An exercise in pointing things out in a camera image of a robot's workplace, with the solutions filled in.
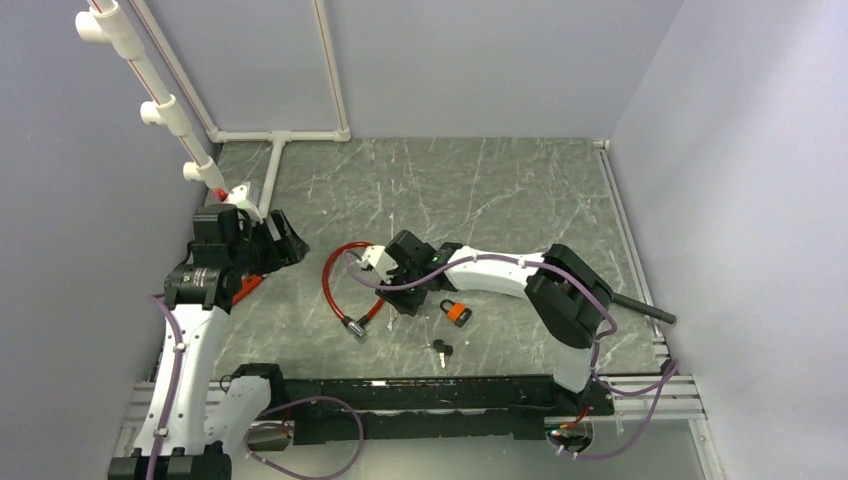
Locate red cable lock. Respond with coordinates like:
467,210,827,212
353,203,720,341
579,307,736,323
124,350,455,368
321,241,385,342

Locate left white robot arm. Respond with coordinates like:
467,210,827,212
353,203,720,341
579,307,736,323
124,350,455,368
107,182,309,479

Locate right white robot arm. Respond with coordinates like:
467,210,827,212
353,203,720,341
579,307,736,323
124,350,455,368
345,230,614,415

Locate orange padlock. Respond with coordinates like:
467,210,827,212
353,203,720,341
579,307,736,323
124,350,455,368
439,299,473,328

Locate black-headed keys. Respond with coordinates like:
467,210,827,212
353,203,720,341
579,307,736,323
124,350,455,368
426,339,454,369

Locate red-handled adjustable wrench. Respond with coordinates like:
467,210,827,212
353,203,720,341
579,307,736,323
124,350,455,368
232,275,265,306

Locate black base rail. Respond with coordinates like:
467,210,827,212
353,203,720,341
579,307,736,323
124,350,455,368
221,362,614,446

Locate white PVC pipe frame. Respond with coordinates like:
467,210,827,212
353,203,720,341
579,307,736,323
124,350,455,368
74,1,351,219

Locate black rubber hose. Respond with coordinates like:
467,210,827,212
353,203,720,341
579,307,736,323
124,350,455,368
610,293,678,326

